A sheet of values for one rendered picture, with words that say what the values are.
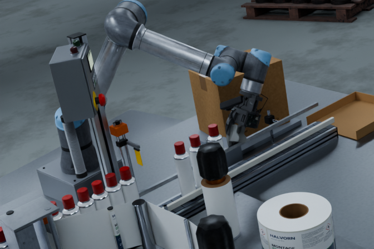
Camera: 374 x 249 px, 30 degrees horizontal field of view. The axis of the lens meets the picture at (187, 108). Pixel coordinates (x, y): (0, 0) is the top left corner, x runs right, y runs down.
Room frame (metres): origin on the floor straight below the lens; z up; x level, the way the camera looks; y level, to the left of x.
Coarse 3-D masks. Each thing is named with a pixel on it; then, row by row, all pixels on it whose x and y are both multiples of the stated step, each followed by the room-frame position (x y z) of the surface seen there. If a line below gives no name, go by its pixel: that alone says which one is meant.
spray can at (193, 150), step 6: (192, 138) 2.10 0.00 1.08; (198, 138) 2.10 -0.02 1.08; (192, 144) 2.10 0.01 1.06; (198, 144) 2.10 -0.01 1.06; (192, 150) 2.10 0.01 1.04; (192, 156) 2.10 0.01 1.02; (192, 162) 2.10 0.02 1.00; (198, 168) 2.09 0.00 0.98; (198, 174) 2.09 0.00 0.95; (198, 180) 2.09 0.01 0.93; (198, 186) 2.09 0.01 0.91
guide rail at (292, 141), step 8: (328, 120) 2.40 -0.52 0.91; (312, 128) 2.35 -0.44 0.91; (320, 128) 2.37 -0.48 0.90; (296, 136) 2.31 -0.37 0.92; (304, 136) 2.33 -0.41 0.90; (280, 144) 2.28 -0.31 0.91; (288, 144) 2.28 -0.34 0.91; (272, 152) 2.24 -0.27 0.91; (256, 160) 2.19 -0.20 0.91; (240, 168) 2.15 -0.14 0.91; (232, 176) 2.13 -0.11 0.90; (192, 192) 2.04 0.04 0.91; (200, 192) 2.06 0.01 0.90; (176, 200) 2.01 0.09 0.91; (184, 200) 2.02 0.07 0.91; (168, 208) 1.98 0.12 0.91
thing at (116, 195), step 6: (108, 174) 1.95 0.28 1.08; (114, 174) 1.94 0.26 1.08; (108, 180) 1.93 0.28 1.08; (114, 180) 1.93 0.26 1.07; (108, 186) 1.93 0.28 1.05; (114, 186) 1.93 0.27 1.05; (120, 186) 1.94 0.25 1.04; (108, 192) 1.92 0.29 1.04; (114, 192) 1.92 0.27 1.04; (120, 192) 1.93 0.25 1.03; (114, 198) 1.92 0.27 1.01; (120, 198) 1.92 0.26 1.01; (114, 204) 1.92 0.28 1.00; (120, 204) 1.92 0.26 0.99
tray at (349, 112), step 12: (348, 96) 2.70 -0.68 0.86; (360, 96) 2.71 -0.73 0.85; (372, 96) 2.65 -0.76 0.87; (324, 108) 2.62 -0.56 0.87; (336, 108) 2.66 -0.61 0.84; (348, 108) 2.65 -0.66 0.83; (360, 108) 2.63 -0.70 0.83; (372, 108) 2.60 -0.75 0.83; (312, 120) 2.58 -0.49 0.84; (324, 120) 2.58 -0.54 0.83; (336, 120) 2.56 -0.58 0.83; (348, 120) 2.54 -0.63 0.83; (360, 120) 2.52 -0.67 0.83; (372, 120) 2.49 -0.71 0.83; (348, 132) 2.43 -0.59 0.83; (360, 132) 2.36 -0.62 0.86
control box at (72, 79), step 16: (64, 48) 2.06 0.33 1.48; (80, 48) 2.02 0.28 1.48; (64, 64) 1.93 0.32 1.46; (80, 64) 1.93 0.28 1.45; (64, 80) 1.93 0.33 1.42; (80, 80) 1.93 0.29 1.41; (64, 96) 1.93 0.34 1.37; (80, 96) 1.93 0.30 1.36; (96, 96) 2.00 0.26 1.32; (64, 112) 1.93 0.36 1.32; (80, 112) 1.93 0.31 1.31; (96, 112) 1.93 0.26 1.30
